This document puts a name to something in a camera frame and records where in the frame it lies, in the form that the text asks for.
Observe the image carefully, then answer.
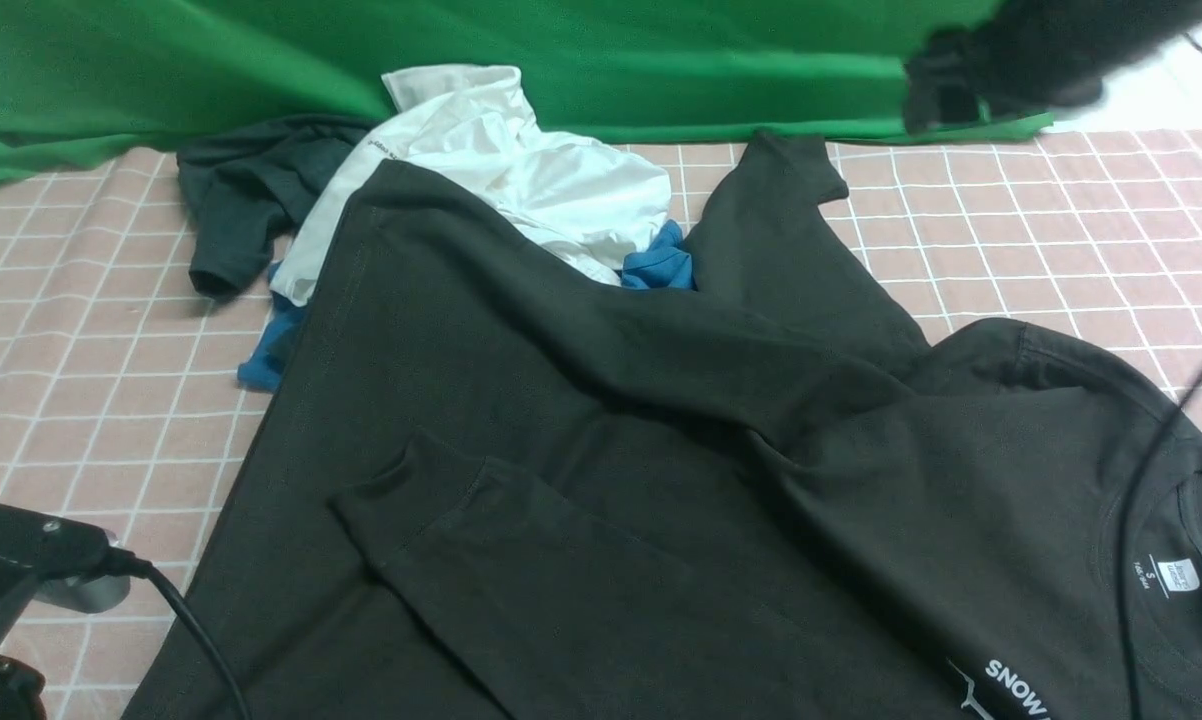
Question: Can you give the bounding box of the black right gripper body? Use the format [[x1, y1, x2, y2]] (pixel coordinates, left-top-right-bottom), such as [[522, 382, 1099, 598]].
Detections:
[[903, 28, 1022, 136]]

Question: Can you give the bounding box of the dark gray long-sleeve shirt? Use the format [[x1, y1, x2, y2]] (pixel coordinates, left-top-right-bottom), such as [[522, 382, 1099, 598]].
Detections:
[[189, 135, 1202, 719]]

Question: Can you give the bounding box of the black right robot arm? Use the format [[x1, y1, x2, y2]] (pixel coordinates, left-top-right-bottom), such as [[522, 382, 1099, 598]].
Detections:
[[902, 1, 1202, 135]]

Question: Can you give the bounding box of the blue shirt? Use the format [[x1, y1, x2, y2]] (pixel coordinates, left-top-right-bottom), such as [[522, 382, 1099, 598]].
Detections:
[[236, 219, 694, 395]]

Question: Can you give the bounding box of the white shirt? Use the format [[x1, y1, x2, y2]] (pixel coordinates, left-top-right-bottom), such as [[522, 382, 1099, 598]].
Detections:
[[269, 64, 671, 307]]

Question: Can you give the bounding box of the dark teal shirt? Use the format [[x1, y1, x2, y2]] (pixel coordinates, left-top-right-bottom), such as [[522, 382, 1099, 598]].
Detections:
[[175, 114, 377, 304]]

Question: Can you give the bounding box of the green backdrop cloth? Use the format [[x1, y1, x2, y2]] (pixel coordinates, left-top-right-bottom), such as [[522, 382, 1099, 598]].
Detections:
[[0, 1, 994, 186]]

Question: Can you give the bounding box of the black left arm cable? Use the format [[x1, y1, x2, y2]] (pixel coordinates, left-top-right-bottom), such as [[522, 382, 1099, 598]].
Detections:
[[101, 551, 254, 720]]

